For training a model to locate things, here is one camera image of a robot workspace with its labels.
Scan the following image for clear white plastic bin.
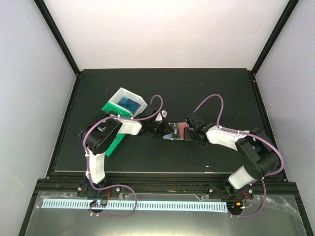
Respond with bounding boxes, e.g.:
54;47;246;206
109;88;148;117

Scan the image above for right black frame post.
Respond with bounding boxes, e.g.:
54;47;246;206
251;0;299;76

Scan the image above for clear acrylic sheet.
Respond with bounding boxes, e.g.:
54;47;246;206
22;192;307;236

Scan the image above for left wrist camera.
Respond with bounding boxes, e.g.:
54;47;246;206
155;110;168;122

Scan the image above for green plastic bin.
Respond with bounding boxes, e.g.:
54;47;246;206
102;102;133;118
78;127;126;157

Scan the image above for blue cards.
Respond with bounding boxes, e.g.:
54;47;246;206
118;97;141;114

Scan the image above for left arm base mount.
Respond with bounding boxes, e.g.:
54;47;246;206
77;180;123;199

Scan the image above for white slotted cable duct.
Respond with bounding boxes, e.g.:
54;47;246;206
41;199;228;213

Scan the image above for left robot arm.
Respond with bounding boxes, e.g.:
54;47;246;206
80;105;173;196

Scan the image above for left black frame post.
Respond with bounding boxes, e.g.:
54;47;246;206
34;0;81;76

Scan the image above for red credit card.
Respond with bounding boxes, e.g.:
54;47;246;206
176;122;189;140

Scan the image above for left small circuit board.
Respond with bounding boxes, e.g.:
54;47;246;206
89;200;107;208

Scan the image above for right small circuit board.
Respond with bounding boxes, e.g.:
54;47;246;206
226;202;249;210

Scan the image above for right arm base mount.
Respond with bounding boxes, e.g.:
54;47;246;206
206;182;253;201

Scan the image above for black VIP card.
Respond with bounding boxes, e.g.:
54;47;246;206
169;123;181;140

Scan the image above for black frame post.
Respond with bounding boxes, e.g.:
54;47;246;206
34;0;81;76
251;0;299;76

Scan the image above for black aluminium front rail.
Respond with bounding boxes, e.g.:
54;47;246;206
36;172;300;195

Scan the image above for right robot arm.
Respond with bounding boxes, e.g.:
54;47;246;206
184;112;284;198

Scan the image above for small circuit board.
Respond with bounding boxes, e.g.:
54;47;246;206
226;202;249;210
89;200;107;208

